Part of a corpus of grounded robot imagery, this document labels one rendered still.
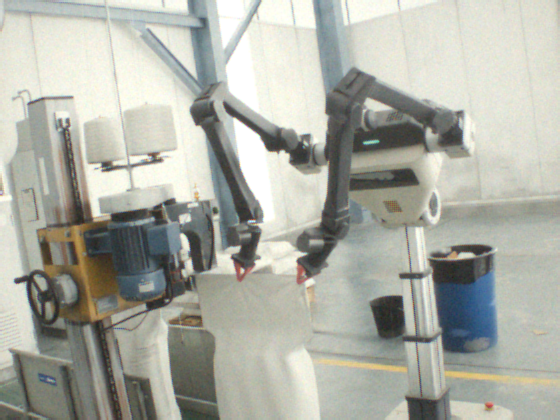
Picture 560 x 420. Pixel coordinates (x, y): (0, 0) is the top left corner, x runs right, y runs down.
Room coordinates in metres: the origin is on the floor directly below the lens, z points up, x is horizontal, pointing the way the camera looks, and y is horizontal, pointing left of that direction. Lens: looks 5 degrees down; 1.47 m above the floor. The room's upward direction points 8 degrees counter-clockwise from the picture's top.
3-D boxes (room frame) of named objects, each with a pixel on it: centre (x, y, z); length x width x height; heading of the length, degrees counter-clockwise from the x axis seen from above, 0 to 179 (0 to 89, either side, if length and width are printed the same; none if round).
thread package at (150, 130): (1.95, 0.37, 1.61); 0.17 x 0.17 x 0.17
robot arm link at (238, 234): (1.95, 0.11, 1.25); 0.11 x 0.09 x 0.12; 142
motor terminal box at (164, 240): (1.81, 0.35, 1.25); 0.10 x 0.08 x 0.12; 167
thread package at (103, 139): (2.11, 0.57, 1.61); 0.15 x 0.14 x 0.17; 52
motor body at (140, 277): (1.83, 0.45, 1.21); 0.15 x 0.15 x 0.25
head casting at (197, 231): (2.29, 0.44, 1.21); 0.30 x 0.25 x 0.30; 52
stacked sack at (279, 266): (5.57, 0.07, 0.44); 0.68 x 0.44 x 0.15; 142
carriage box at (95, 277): (2.00, 0.62, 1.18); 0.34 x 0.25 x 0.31; 142
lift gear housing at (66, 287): (1.84, 0.72, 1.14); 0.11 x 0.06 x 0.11; 52
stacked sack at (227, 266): (5.09, 0.41, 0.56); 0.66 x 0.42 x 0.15; 142
